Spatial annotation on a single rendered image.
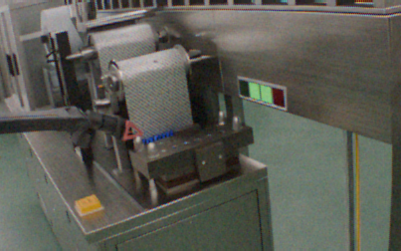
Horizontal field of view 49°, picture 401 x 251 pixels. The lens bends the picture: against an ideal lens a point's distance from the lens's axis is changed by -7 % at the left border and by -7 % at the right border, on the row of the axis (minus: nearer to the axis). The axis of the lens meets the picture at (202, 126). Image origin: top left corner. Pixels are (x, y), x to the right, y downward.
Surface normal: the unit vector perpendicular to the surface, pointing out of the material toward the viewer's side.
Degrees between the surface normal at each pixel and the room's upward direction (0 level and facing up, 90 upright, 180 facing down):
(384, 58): 90
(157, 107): 90
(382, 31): 90
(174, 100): 90
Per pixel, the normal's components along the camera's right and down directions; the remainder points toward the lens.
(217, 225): 0.48, 0.22
